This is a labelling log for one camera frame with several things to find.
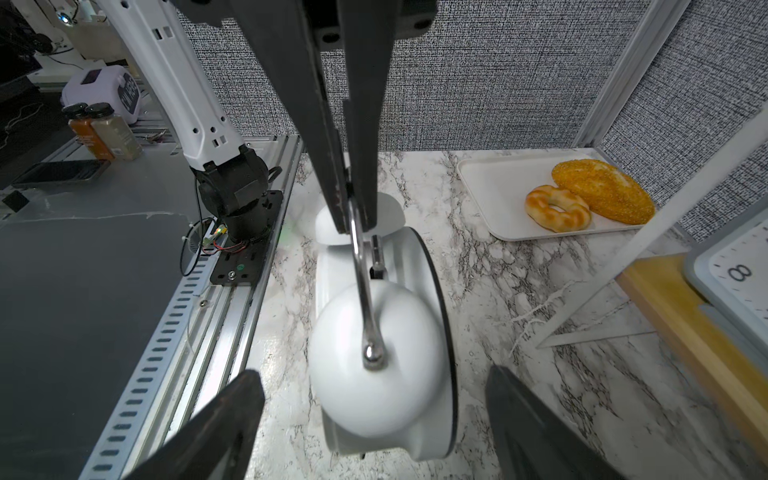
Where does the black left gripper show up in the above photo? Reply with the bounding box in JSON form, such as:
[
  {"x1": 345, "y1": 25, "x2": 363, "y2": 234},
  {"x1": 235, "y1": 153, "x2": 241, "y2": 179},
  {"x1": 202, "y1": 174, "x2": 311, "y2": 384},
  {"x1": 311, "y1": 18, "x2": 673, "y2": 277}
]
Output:
[{"x1": 173, "y1": 0, "x2": 438, "y2": 234}]

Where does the white purple desk device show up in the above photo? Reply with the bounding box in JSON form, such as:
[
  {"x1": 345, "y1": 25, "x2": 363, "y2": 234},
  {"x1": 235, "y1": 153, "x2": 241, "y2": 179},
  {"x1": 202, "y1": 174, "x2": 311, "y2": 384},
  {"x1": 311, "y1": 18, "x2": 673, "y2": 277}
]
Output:
[{"x1": 61, "y1": 65, "x2": 141, "y2": 125}]

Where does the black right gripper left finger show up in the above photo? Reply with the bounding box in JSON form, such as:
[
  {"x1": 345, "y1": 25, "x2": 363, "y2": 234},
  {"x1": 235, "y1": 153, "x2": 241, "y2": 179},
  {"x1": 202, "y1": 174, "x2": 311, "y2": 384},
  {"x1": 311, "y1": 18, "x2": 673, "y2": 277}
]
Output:
[{"x1": 127, "y1": 370, "x2": 265, "y2": 479}]

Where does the white twin-bell alarm clock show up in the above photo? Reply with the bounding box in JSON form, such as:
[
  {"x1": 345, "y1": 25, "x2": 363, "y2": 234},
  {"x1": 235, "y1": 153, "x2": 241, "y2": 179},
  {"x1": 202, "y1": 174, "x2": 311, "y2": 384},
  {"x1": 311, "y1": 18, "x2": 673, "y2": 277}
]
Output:
[{"x1": 308, "y1": 193, "x2": 458, "y2": 461}]

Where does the white rectangular tray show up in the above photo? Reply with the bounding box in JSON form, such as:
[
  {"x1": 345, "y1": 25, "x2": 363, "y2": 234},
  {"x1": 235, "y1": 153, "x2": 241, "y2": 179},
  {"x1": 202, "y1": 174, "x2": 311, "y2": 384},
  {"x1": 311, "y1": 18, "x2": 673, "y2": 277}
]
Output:
[{"x1": 457, "y1": 148, "x2": 604, "y2": 241}]

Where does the orange spice bottle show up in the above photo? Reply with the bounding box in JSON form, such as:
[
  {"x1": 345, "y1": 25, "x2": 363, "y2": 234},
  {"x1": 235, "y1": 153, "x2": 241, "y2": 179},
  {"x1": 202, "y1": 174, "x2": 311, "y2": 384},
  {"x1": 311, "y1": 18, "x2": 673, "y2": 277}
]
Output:
[{"x1": 62, "y1": 103, "x2": 115, "y2": 161}]

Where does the grey square alarm clock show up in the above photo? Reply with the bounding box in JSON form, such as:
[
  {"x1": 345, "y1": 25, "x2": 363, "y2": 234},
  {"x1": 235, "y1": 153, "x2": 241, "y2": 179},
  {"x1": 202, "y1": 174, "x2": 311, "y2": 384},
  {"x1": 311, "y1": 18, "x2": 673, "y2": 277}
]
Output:
[{"x1": 683, "y1": 199, "x2": 767, "y2": 356}]

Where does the wooden two-tier white-frame shelf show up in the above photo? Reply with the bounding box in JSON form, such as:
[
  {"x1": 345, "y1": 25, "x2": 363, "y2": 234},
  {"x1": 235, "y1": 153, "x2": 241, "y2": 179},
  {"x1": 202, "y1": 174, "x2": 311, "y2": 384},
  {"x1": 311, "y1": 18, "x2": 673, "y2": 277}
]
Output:
[{"x1": 533, "y1": 110, "x2": 767, "y2": 461}]

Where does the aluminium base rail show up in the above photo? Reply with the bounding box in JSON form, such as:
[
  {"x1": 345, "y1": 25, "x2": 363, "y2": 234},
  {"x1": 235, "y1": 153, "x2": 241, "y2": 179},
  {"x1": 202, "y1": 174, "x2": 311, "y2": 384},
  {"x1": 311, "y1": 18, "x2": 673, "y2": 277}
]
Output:
[{"x1": 80, "y1": 135, "x2": 304, "y2": 479}]

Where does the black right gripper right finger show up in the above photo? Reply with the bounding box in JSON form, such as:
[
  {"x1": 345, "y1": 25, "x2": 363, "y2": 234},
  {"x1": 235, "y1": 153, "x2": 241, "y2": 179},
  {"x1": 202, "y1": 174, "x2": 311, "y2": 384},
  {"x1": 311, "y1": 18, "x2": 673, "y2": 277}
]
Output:
[{"x1": 485, "y1": 365, "x2": 623, "y2": 479}]

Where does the glazed bagel ring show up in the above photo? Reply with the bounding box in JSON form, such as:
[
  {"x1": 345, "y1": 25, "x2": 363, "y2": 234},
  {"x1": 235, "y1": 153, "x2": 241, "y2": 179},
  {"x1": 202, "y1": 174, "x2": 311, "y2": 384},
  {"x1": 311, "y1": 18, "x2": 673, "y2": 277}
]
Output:
[{"x1": 524, "y1": 184, "x2": 593, "y2": 234}]

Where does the oval brown bread loaf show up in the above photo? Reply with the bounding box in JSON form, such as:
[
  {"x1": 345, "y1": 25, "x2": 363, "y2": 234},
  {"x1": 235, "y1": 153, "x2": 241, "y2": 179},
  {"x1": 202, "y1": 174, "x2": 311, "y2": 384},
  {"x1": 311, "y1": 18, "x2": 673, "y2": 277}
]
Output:
[{"x1": 551, "y1": 159, "x2": 655, "y2": 225}]

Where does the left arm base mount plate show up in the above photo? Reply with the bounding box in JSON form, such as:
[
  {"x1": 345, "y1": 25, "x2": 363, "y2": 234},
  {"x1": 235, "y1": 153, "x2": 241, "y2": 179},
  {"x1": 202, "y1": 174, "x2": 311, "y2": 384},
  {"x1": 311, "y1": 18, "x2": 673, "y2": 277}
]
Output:
[{"x1": 209, "y1": 190, "x2": 283, "y2": 286}]

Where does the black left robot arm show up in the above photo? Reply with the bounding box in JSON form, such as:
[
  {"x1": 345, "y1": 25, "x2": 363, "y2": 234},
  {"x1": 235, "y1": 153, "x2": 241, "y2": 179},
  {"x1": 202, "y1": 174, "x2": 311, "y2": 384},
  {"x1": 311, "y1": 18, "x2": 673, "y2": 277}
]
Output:
[{"x1": 102, "y1": 1, "x2": 438, "y2": 241}]

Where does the yellow spice bottle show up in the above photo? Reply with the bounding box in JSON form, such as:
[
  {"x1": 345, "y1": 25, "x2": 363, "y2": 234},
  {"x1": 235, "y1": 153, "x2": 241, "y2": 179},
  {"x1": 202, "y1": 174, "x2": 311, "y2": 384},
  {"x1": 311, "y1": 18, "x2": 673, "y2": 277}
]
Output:
[{"x1": 85, "y1": 102, "x2": 143, "y2": 161}]

